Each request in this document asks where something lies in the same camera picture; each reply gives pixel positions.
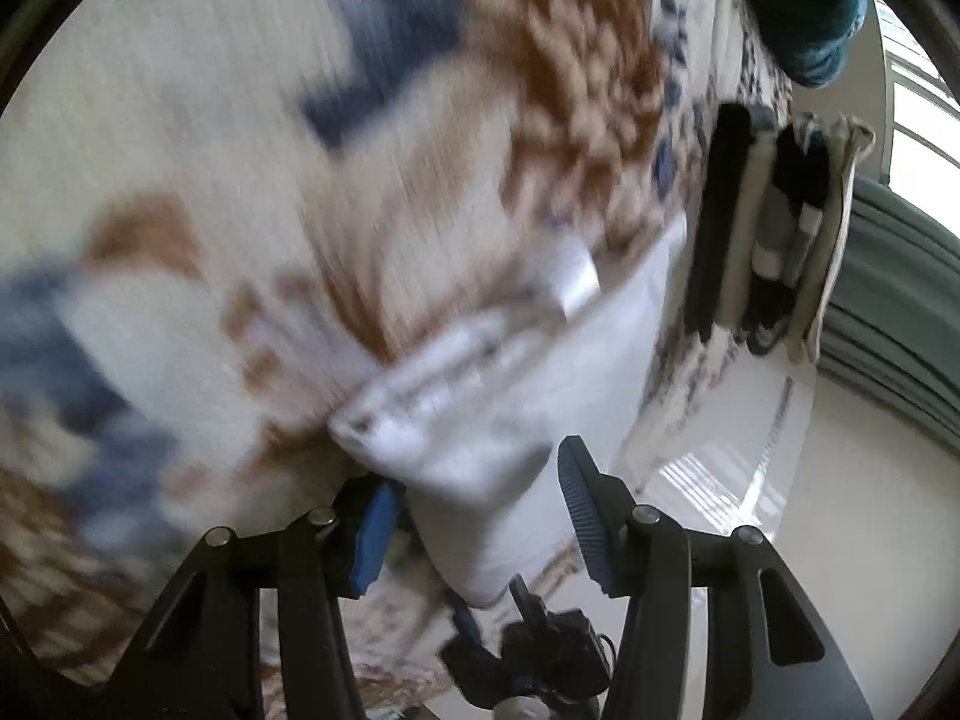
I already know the white headboard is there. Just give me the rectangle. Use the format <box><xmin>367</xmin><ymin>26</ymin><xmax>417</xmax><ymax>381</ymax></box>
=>
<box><xmin>611</xmin><ymin>364</ymin><xmax>818</xmax><ymax>548</ymax></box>

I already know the wide teal striped curtain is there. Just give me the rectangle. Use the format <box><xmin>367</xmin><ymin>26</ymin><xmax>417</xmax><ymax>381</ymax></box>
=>
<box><xmin>816</xmin><ymin>176</ymin><xmax>960</xmax><ymax>430</ymax></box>

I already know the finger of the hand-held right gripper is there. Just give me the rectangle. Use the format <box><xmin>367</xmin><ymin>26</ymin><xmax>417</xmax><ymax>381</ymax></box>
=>
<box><xmin>446</xmin><ymin>589</ymin><xmax>485</xmax><ymax>646</ymax></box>
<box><xmin>508</xmin><ymin>574</ymin><xmax>550</xmax><ymax>627</ymax></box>

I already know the white t-shirt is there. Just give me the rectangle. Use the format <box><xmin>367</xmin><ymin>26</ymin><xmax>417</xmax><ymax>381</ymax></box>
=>
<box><xmin>328</xmin><ymin>214</ymin><xmax>691</xmax><ymax>608</ymax></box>

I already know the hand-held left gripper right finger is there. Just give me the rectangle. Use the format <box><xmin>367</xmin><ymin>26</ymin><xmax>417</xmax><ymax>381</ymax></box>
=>
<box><xmin>557</xmin><ymin>435</ymin><xmax>875</xmax><ymax>720</ymax></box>

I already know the barred window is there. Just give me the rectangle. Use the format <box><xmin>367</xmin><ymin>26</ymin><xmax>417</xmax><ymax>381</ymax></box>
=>
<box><xmin>874</xmin><ymin>0</ymin><xmax>960</xmax><ymax>196</ymax></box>

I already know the black folded garment grey print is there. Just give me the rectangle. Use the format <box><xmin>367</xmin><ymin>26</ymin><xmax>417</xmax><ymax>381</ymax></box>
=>
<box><xmin>739</xmin><ymin>124</ymin><xmax>833</xmax><ymax>355</ymax></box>

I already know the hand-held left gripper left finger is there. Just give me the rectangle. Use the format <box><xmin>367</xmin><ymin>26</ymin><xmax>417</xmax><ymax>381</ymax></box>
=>
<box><xmin>101</xmin><ymin>476</ymin><xmax>410</xmax><ymax>720</ymax></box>

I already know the plain black folded garment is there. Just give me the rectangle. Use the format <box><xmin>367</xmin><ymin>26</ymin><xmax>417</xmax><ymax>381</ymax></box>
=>
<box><xmin>686</xmin><ymin>101</ymin><xmax>755</xmax><ymax>346</ymax></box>

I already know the floral bed blanket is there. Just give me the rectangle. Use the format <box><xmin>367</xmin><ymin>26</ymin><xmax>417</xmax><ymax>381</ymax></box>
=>
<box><xmin>0</xmin><ymin>0</ymin><xmax>818</xmax><ymax>710</ymax></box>

